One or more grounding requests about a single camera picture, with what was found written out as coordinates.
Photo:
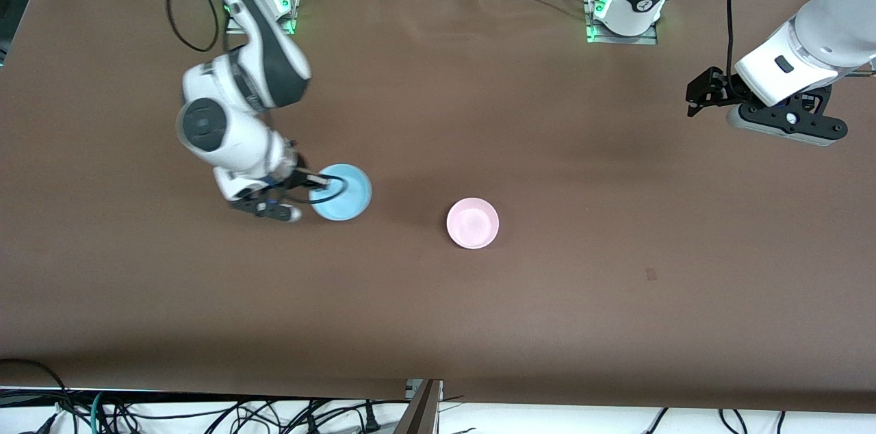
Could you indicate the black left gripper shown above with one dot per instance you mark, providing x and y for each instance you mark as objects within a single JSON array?
[{"x": 720, "y": 89}]

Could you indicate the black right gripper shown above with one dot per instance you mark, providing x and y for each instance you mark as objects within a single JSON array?
[{"x": 298, "y": 178}]

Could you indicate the light blue plastic bowl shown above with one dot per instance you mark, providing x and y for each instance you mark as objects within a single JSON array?
[{"x": 356, "y": 205}]

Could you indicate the pink plastic bowl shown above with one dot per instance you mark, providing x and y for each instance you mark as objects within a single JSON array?
[{"x": 472, "y": 223}]

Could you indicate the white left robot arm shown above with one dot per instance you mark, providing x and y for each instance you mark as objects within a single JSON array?
[{"x": 821, "y": 30}]

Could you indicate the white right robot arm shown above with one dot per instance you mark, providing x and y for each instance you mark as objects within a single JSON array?
[{"x": 233, "y": 139}]

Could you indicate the brown table cover sheet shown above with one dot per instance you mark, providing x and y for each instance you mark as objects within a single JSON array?
[{"x": 438, "y": 317}]

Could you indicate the aluminium profile beam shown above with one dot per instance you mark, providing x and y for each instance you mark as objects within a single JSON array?
[{"x": 421, "y": 413}]

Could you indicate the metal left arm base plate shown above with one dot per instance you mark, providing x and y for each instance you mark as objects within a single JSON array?
[{"x": 623, "y": 40}]

